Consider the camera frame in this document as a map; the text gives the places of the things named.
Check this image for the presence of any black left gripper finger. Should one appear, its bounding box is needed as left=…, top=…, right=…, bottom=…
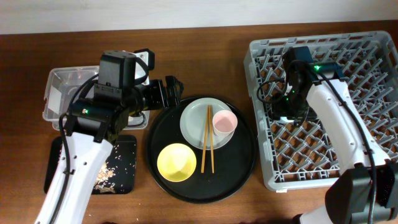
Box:
left=165, top=76, right=184, bottom=93
left=165, top=88, right=181, bottom=108

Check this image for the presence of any food scraps and rice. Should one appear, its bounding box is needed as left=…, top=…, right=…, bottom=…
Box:
left=93, top=141, right=137, bottom=193

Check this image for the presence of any wooden chopstick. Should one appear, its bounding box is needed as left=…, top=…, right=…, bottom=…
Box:
left=208, top=105, right=215, bottom=174
left=201, top=105, right=210, bottom=173

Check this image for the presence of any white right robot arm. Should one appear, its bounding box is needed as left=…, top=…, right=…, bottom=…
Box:
left=272, top=47, right=397, bottom=223

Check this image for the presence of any yellow bowl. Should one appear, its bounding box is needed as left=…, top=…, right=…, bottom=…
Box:
left=157, top=143, right=197, bottom=182

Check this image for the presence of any pink cup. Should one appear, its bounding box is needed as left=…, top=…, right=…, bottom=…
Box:
left=212, top=110, right=238, bottom=136

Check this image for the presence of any grey round plate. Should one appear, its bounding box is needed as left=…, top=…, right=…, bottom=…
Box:
left=180, top=98, right=231, bottom=150

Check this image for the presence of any clear plastic waste bin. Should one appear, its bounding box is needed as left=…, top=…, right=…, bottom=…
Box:
left=42, top=65, right=150, bottom=131

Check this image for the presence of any grey dishwasher rack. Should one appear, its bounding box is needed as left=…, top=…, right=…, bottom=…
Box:
left=244, top=30, right=397, bottom=192

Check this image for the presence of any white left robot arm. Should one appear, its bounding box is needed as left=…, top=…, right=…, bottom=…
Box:
left=35, top=49, right=183, bottom=223

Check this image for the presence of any black rectangular tray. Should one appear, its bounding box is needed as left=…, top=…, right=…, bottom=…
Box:
left=44, top=135, right=137, bottom=195

